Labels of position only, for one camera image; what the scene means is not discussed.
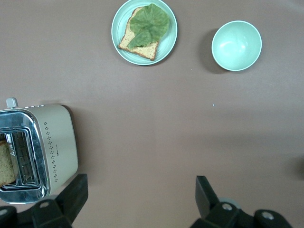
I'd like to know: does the beige and chrome toaster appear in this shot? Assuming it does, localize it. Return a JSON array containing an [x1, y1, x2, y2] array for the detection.
[[0, 97, 79, 205]]

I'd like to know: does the pale green plate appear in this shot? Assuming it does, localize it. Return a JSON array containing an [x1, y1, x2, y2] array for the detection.
[[111, 0, 178, 67]]

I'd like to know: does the brown bread slice with lettuce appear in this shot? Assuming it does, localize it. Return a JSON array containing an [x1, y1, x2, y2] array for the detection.
[[117, 7, 160, 61]]

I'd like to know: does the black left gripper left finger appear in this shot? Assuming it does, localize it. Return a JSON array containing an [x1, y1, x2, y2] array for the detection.
[[0, 173, 89, 228]]

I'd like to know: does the green lettuce leaf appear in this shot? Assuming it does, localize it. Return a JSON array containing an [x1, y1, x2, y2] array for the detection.
[[127, 3, 170, 50]]

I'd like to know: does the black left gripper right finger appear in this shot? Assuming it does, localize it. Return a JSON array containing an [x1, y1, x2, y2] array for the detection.
[[190, 175, 293, 228]]

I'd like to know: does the pale green bowl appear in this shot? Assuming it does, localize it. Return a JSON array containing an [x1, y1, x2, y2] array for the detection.
[[211, 20, 263, 72]]

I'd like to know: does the bread slice in toaster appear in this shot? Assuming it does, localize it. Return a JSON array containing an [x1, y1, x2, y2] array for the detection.
[[0, 140, 18, 187]]

